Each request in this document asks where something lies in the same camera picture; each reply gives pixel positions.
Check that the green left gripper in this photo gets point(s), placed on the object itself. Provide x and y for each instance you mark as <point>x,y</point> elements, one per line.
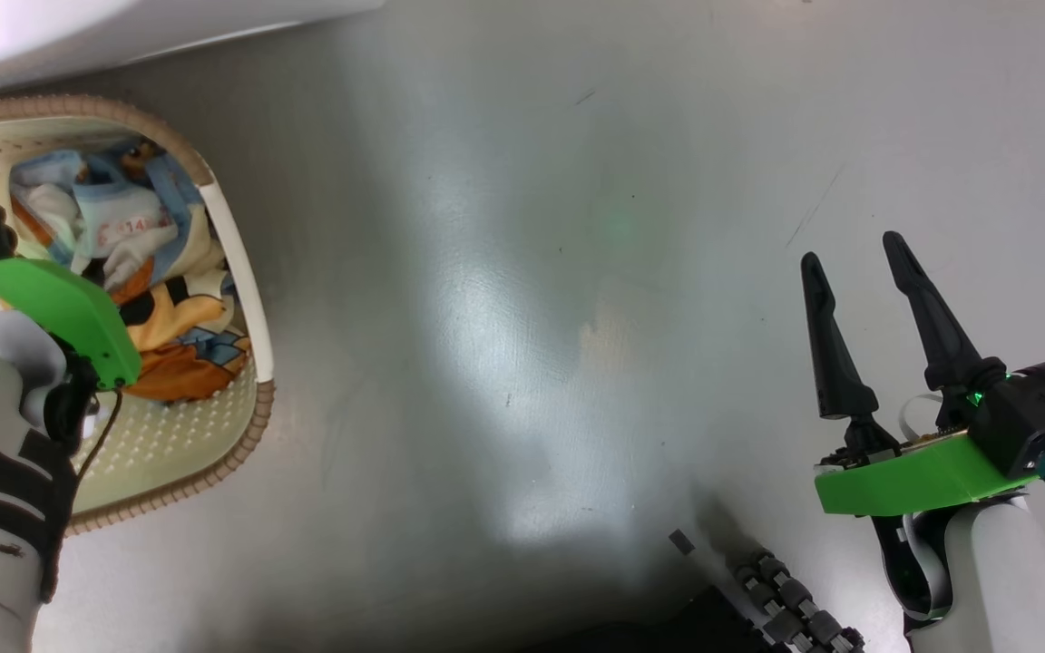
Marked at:
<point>60,299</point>

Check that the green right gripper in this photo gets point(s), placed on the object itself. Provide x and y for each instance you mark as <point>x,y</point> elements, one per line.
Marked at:
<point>922,476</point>

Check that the blue patterned clothes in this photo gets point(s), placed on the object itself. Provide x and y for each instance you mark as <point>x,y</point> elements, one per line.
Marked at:
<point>173,317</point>

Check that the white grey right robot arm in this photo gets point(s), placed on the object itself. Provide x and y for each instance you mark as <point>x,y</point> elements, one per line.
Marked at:
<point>1003,580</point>

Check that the white front-load washing machine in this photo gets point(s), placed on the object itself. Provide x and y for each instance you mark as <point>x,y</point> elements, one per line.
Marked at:
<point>78,36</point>

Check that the cream perforated laundry basket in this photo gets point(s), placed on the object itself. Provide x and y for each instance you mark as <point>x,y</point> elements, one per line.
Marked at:
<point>169,444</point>

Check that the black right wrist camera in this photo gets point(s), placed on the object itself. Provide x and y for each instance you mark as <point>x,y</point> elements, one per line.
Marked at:
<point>1040,413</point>

